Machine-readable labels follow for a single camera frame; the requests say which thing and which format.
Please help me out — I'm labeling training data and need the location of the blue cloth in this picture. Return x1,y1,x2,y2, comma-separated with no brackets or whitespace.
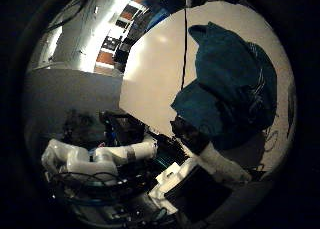
170,21,278,151

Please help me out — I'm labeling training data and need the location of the black equipment stand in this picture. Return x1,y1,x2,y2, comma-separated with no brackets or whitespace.
99,109,145,147

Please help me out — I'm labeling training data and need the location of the dark tangled equipment cluster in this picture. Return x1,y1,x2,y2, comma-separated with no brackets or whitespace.
62,109,98,141

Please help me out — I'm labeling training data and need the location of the shelf unit with orange panels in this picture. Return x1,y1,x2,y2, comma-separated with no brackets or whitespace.
94,0,168,74

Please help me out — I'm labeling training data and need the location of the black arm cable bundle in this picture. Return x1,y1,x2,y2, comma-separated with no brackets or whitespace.
49,170,148,207

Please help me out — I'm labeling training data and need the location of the thin black cable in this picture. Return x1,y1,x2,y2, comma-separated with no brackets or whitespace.
180,7,189,92

